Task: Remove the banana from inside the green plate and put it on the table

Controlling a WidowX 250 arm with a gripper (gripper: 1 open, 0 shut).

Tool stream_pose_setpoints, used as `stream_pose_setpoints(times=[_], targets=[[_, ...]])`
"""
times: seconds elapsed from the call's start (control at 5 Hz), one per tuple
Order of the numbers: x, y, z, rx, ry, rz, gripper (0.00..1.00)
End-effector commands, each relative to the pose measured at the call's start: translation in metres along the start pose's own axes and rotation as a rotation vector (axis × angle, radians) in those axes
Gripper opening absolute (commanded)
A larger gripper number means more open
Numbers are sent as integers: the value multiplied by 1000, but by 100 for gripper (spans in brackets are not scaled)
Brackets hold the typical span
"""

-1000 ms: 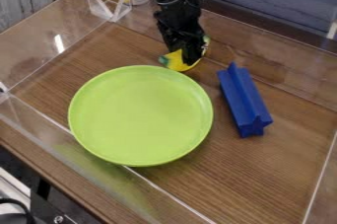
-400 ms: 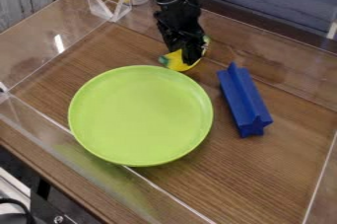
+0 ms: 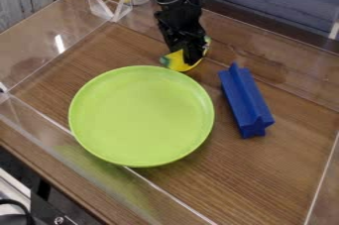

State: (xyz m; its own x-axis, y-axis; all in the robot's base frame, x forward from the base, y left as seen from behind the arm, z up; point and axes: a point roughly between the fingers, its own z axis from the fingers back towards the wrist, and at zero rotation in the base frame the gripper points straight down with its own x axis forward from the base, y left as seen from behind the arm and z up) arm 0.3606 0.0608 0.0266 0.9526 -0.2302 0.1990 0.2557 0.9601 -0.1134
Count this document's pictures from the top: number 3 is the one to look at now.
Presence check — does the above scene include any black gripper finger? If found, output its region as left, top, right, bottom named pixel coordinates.
left=182, top=37, right=206, bottom=65
left=160, top=27, right=182, bottom=53

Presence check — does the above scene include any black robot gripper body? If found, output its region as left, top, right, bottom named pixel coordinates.
left=153, top=0, right=205, bottom=47

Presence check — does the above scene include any yellow toy banana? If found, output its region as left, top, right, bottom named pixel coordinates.
left=158, top=36, right=212, bottom=72

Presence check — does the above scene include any green round plate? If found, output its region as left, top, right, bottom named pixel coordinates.
left=68, top=65, right=214, bottom=168

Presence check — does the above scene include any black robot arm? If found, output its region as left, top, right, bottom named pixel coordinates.
left=153, top=0, right=208, bottom=66

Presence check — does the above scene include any blue star-shaped block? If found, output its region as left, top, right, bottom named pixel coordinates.
left=218, top=62, right=274, bottom=139

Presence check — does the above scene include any clear acrylic corner bracket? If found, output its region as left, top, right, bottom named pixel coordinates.
left=86, top=0, right=132, bottom=23

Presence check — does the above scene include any clear acrylic enclosure wall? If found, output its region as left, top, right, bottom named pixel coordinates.
left=0, top=0, right=339, bottom=225

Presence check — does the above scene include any black cable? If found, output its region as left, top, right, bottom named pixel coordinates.
left=0, top=197, right=34, bottom=225

